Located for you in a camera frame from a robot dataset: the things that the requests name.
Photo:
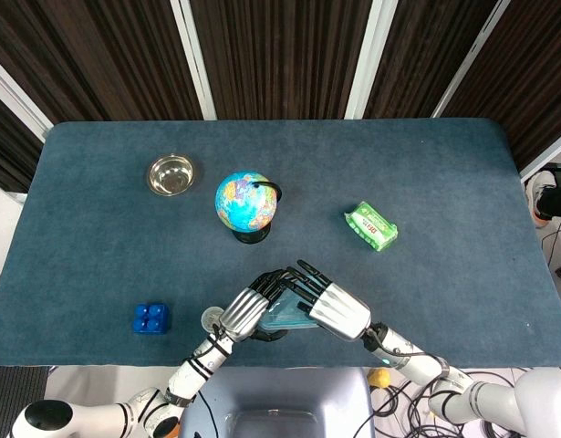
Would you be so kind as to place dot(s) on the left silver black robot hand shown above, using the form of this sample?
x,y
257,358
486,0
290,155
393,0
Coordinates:
x,y
241,312

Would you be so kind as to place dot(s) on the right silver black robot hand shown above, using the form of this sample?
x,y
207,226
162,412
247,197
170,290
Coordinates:
x,y
341,310

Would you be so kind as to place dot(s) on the teal blue object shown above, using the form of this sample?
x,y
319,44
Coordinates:
x,y
287,315

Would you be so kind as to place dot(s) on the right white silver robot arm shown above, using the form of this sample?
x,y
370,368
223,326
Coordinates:
x,y
444,378

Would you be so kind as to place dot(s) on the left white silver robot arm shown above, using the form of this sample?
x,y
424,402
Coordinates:
x,y
189,374

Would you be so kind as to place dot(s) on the clear round jar of clips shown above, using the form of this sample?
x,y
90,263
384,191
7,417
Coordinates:
x,y
210,317

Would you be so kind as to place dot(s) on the small yellow object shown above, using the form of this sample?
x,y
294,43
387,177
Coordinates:
x,y
380,378

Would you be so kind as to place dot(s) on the green tissue pack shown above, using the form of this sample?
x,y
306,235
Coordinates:
x,y
371,226

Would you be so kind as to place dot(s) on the blue building block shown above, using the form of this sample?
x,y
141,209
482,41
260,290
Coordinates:
x,y
151,319

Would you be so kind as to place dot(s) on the grey robot torso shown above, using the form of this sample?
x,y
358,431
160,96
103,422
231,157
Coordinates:
x,y
289,397

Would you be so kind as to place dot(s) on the world globe on black stand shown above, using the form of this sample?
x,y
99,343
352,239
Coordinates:
x,y
243,205

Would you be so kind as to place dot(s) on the blue table cloth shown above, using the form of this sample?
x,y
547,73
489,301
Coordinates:
x,y
125,255

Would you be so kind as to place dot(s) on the stainless steel bowl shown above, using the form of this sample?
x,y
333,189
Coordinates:
x,y
172,175

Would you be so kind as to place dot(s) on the white orange shoe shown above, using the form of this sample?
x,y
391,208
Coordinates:
x,y
535,196

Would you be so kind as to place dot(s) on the black ribbed floor mat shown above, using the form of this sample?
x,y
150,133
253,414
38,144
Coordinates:
x,y
15,383

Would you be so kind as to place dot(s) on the white partition post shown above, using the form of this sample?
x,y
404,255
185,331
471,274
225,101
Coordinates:
x,y
15,96
471,59
364,59
195,59

